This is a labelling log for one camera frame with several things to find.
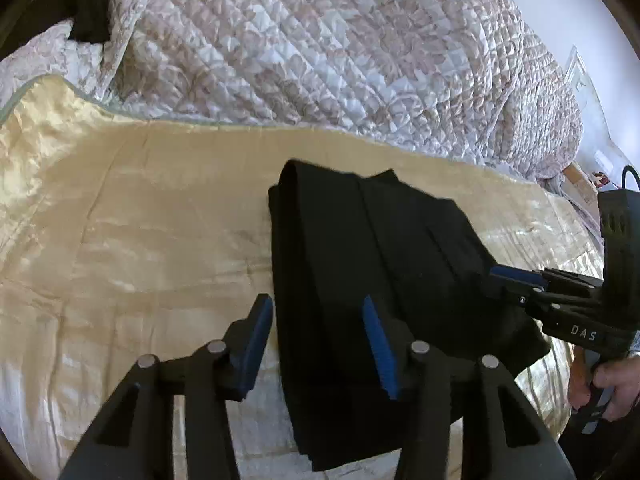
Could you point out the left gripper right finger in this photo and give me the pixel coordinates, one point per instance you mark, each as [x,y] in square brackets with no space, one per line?
[390,343]

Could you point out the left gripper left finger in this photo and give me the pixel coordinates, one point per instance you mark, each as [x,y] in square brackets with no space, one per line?
[246,341]

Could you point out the black pants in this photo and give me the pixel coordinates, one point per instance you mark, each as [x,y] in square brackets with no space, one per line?
[340,239]

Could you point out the person's right hand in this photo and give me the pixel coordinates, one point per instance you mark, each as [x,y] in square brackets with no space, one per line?
[622,376]

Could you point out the gold satin bedspread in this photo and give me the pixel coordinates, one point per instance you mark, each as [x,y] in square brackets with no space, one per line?
[122,236]

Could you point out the floral quilted comforter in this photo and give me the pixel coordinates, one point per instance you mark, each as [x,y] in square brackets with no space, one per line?
[462,79]

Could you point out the dark clothes pile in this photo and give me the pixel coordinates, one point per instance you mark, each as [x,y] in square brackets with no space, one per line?
[90,22]

